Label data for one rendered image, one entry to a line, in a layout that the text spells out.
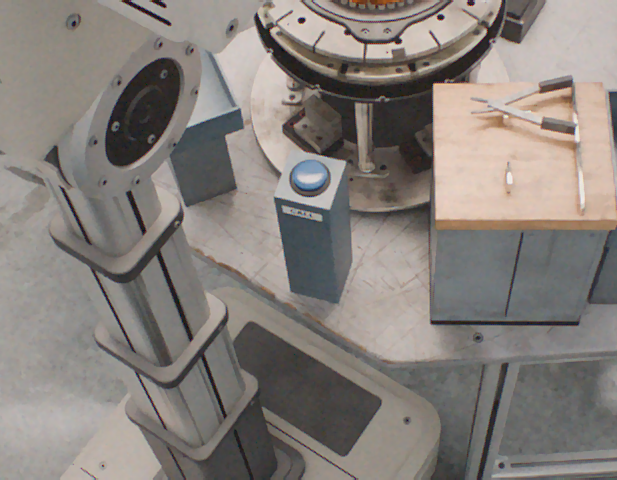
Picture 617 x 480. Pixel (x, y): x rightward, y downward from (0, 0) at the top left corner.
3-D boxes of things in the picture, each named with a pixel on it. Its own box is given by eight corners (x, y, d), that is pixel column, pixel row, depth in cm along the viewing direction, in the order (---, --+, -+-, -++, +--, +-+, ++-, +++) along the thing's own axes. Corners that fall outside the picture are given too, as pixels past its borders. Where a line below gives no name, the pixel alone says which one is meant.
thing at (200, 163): (140, 121, 169) (96, -7, 144) (207, 97, 171) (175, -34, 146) (193, 252, 158) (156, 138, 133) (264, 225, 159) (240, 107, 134)
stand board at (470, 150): (600, 93, 134) (603, 80, 132) (614, 230, 125) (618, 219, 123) (432, 94, 136) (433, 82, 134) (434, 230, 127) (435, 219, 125)
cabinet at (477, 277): (567, 205, 157) (598, 94, 134) (578, 326, 148) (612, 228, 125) (428, 205, 159) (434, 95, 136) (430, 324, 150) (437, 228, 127)
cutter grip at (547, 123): (576, 130, 128) (578, 122, 126) (574, 136, 127) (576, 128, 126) (541, 123, 128) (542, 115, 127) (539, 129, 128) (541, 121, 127)
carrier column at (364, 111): (375, 161, 160) (373, 71, 142) (375, 176, 159) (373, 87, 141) (358, 161, 161) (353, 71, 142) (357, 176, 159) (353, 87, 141)
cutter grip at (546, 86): (569, 82, 131) (571, 73, 129) (572, 87, 130) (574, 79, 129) (536, 89, 131) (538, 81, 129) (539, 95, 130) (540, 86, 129)
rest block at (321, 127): (315, 114, 163) (313, 92, 158) (342, 136, 161) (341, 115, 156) (293, 132, 161) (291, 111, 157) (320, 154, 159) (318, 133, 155)
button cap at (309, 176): (299, 160, 133) (298, 155, 133) (331, 167, 133) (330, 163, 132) (288, 188, 132) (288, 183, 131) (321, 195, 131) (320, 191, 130)
